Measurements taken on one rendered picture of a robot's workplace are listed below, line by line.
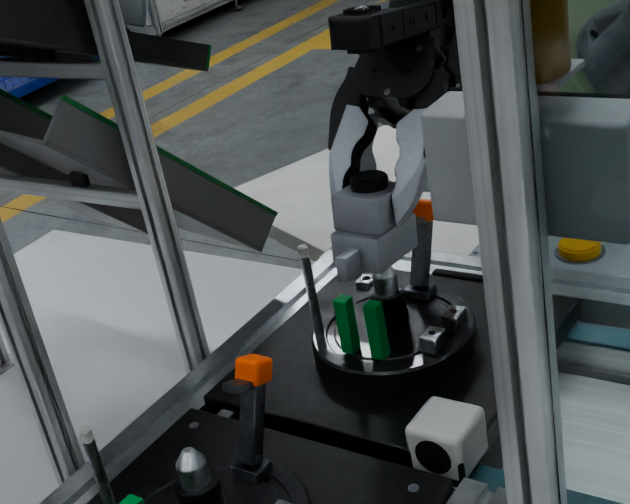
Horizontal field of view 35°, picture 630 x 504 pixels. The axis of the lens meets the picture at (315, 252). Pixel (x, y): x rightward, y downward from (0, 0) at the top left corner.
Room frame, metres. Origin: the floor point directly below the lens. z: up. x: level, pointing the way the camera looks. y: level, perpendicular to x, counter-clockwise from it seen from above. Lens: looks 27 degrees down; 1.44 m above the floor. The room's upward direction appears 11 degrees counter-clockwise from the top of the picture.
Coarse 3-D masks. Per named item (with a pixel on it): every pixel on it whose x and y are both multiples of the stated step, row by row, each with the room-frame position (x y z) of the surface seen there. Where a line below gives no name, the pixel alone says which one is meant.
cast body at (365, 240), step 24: (360, 192) 0.72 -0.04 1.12; (384, 192) 0.71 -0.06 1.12; (336, 216) 0.72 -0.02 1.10; (360, 216) 0.70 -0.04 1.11; (384, 216) 0.70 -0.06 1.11; (336, 240) 0.71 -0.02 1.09; (360, 240) 0.70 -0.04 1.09; (384, 240) 0.69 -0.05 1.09; (408, 240) 0.72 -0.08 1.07; (336, 264) 0.69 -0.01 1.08; (360, 264) 0.69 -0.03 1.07; (384, 264) 0.69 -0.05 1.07
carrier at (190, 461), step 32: (192, 416) 0.68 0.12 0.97; (96, 448) 0.53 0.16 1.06; (160, 448) 0.64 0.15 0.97; (192, 448) 0.53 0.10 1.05; (224, 448) 0.63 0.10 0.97; (288, 448) 0.61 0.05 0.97; (320, 448) 0.61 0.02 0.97; (96, 480) 0.53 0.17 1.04; (128, 480) 0.61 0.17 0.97; (160, 480) 0.58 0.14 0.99; (192, 480) 0.52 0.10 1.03; (224, 480) 0.57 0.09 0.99; (256, 480) 0.55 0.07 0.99; (288, 480) 0.55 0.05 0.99; (320, 480) 0.57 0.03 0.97; (352, 480) 0.56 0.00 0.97; (384, 480) 0.56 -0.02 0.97; (416, 480) 0.55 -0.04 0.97; (448, 480) 0.54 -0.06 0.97
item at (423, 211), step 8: (424, 200) 0.78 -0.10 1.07; (416, 208) 0.78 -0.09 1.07; (424, 208) 0.78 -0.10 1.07; (416, 216) 0.78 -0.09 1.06; (424, 216) 0.78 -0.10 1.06; (432, 216) 0.78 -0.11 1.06; (416, 224) 0.76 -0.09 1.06; (424, 224) 0.78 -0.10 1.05; (432, 224) 0.78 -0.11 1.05; (424, 232) 0.77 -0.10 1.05; (424, 240) 0.77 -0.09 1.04; (416, 248) 0.77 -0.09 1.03; (424, 248) 0.77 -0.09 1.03; (416, 256) 0.77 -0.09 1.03; (424, 256) 0.77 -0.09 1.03; (416, 264) 0.77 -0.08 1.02; (424, 264) 0.77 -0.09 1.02; (416, 272) 0.77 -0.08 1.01; (424, 272) 0.76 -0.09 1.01; (416, 280) 0.76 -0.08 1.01; (424, 280) 0.76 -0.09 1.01
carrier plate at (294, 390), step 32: (352, 288) 0.84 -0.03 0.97; (448, 288) 0.81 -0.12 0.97; (480, 288) 0.79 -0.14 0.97; (288, 320) 0.80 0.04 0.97; (480, 320) 0.74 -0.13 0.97; (256, 352) 0.76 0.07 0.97; (288, 352) 0.75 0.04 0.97; (480, 352) 0.69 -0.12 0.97; (288, 384) 0.70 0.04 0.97; (320, 384) 0.69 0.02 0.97; (448, 384) 0.66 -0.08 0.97; (480, 384) 0.65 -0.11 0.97; (288, 416) 0.65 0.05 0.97; (320, 416) 0.65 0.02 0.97; (352, 416) 0.64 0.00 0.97; (384, 416) 0.63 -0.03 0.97; (352, 448) 0.62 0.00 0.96; (384, 448) 0.60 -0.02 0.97
